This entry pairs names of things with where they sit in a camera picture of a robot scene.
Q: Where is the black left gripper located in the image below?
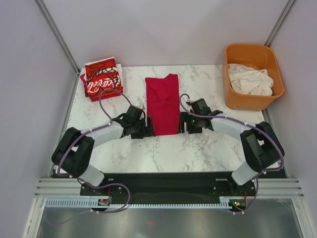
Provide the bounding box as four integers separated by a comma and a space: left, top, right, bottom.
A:
131, 116, 155, 140

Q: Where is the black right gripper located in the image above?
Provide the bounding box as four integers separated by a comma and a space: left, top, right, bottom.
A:
176, 112, 203, 134

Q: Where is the crimson red t-shirt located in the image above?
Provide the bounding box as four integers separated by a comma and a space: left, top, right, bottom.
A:
145, 74, 180, 136

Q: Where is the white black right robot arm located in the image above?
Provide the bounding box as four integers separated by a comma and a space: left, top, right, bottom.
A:
180, 99, 285, 195

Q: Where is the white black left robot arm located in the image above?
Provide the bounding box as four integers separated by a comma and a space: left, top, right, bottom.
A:
52, 106, 156, 195

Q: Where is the white crumpled cloth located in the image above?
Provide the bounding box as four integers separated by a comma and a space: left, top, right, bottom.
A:
228, 64, 273, 96

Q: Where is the red Coca-Cola folded shirt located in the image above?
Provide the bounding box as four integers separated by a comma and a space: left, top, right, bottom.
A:
83, 57, 123, 101

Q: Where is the orange plastic basket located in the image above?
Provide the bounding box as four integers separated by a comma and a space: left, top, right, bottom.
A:
222, 44, 284, 111

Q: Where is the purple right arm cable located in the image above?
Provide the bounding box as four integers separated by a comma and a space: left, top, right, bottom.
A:
179, 93, 285, 215

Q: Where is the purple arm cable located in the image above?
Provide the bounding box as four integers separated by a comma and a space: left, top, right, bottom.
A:
179, 93, 285, 215
56, 90, 131, 214

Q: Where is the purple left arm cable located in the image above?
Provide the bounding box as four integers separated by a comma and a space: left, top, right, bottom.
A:
56, 90, 131, 214

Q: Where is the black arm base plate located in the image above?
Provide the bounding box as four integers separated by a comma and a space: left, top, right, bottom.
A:
80, 172, 255, 205

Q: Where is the white slotted cable duct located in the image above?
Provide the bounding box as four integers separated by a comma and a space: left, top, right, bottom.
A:
45, 197, 240, 209

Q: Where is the right aluminium corner post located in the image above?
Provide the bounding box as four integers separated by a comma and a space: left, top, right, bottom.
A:
264, 0, 297, 48

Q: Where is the aluminium corner post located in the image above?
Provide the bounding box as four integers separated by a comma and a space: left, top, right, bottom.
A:
264, 0, 297, 48
34, 0, 80, 75

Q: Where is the aluminium frame rail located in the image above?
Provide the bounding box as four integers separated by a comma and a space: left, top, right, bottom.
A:
35, 178, 304, 198

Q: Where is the left aluminium corner post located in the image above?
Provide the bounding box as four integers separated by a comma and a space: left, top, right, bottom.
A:
34, 0, 80, 75

